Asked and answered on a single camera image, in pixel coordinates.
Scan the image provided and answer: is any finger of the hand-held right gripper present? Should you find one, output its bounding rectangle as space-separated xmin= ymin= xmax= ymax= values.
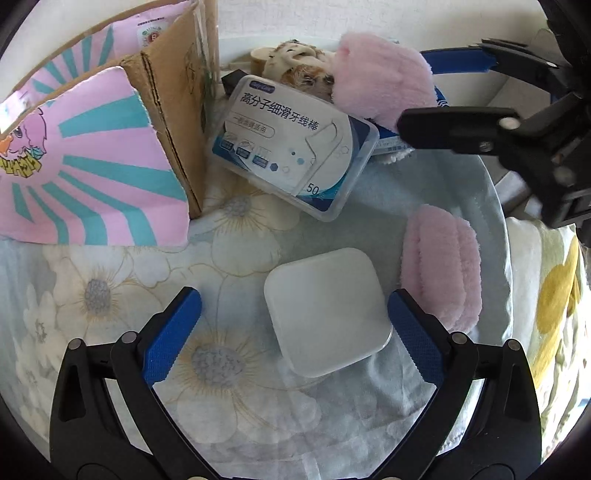
xmin=397 ymin=92 xmax=583 ymax=195
xmin=422 ymin=39 xmax=573 ymax=95

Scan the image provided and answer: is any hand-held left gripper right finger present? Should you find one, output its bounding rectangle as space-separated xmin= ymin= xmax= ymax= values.
xmin=369 ymin=289 xmax=542 ymax=480

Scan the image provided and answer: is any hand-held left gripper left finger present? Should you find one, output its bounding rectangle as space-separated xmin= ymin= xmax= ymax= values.
xmin=48 ymin=287 xmax=218 ymax=480

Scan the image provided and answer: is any pink and blue plush doll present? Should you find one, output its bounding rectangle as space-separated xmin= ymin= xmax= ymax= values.
xmin=330 ymin=31 xmax=451 ymax=163

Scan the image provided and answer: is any white square plastic case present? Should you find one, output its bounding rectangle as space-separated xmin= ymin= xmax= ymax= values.
xmin=263 ymin=247 xmax=393 ymax=378

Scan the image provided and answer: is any pink printed cardboard box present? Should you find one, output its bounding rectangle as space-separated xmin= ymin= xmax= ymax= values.
xmin=0 ymin=0 xmax=220 ymax=247

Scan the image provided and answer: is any white round desktop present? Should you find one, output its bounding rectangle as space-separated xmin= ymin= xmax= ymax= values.
xmin=0 ymin=37 xmax=513 ymax=480

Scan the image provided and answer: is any pale floral tablecloth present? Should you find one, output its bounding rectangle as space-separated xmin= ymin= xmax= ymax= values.
xmin=0 ymin=138 xmax=513 ymax=480

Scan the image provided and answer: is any pink fluffy pad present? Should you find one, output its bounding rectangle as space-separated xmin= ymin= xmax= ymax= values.
xmin=399 ymin=204 xmax=485 ymax=334

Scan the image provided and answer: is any yellow floral cloth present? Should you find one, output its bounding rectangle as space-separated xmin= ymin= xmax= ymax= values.
xmin=505 ymin=217 xmax=591 ymax=462

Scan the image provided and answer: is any cream brown plush toy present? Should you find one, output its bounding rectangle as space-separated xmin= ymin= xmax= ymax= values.
xmin=262 ymin=39 xmax=340 ymax=100

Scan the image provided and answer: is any clear dental floss pick box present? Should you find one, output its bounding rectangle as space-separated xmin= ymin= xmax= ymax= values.
xmin=210 ymin=74 xmax=380 ymax=223

